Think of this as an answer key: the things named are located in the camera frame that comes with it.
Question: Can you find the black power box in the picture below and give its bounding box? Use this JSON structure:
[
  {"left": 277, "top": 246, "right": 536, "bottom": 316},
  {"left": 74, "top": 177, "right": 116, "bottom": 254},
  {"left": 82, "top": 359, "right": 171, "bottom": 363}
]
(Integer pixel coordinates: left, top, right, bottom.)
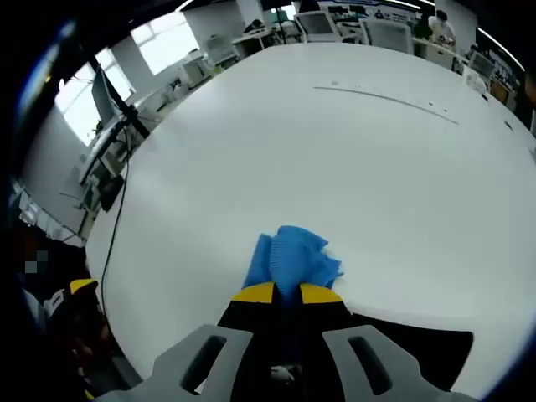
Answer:
[{"left": 98, "top": 173, "right": 126, "bottom": 213}]

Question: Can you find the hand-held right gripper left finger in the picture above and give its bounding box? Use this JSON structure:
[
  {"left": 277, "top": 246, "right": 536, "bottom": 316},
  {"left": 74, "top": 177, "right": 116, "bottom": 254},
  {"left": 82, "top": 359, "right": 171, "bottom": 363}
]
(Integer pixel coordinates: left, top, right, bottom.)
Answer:
[{"left": 125, "top": 281, "right": 277, "bottom": 402}]

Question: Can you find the white office chair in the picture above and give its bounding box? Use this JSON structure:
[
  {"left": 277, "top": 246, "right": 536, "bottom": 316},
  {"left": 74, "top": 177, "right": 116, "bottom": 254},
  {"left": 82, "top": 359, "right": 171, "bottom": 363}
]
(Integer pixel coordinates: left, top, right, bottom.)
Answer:
[
  {"left": 204, "top": 35, "right": 238, "bottom": 66},
  {"left": 366, "top": 18, "right": 414, "bottom": 54},
  {"left": 295, "top": 10, "right": 338, "bottom": 43}
]

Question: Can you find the blue cleaning cloth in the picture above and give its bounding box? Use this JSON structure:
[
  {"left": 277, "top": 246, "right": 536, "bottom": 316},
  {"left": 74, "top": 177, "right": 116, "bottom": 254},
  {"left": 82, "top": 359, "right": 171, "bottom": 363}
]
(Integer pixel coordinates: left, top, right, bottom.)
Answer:
[{"left": 242, "top": 224, "right": 345, "bottom": 309}]

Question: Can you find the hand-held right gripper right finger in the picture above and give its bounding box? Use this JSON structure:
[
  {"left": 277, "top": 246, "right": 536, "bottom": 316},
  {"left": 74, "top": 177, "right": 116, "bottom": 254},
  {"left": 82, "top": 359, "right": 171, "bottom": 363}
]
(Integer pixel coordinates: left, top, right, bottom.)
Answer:
[{"left": 299, "top": 283, "right": 461, "bottom": 402}]

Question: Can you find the computer monitor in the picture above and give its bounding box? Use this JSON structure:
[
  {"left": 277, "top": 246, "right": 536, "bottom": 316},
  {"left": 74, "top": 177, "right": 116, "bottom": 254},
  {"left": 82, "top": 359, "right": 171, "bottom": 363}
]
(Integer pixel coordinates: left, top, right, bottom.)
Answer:
[{"left": 90, "top": 64, "right": 126, "bottom": 126}]

